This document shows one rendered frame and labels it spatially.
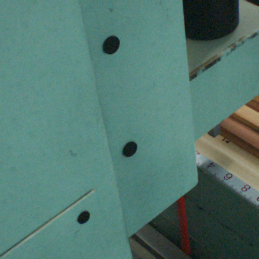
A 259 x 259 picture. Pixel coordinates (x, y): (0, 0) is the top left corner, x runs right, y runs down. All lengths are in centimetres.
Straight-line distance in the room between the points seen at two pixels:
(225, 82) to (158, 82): 13
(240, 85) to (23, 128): 29
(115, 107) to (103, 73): 3
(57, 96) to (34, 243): 9
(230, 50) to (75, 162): 22
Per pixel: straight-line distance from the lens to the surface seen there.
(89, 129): 36
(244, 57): 57
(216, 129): 64
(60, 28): 32
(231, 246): 66
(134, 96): 43
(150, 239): 75
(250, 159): 64
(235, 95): 58
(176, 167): 50
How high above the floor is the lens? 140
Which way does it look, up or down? 43 degrees down
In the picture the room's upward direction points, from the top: 10 degrees counter-clockwise
